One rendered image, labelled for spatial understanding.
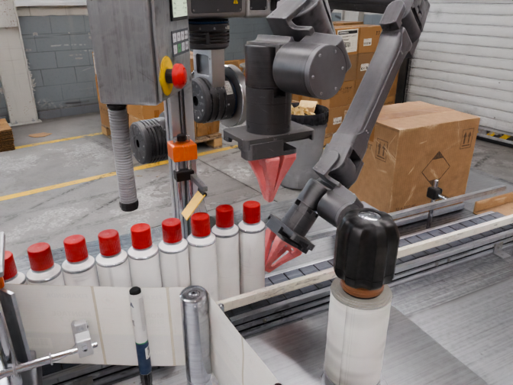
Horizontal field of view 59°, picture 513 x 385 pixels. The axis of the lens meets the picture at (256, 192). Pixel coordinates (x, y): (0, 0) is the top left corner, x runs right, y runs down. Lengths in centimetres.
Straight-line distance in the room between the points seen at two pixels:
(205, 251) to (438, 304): 53
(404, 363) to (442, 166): 71
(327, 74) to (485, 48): 486
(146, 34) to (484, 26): 481
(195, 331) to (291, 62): 38
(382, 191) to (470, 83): 417
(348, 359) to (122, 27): 57
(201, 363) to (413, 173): 84
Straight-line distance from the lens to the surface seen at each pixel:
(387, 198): 131
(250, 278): 89
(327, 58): 50
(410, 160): 129
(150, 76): 71
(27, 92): 618
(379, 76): 101
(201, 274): 83
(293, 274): 101
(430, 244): 113
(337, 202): 84
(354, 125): 94
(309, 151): 353
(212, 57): 141
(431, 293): 110
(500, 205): 161
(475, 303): 111
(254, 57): 54
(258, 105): 55
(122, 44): 72
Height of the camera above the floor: 144
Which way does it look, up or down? 24 degrees down
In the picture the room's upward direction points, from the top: straight up
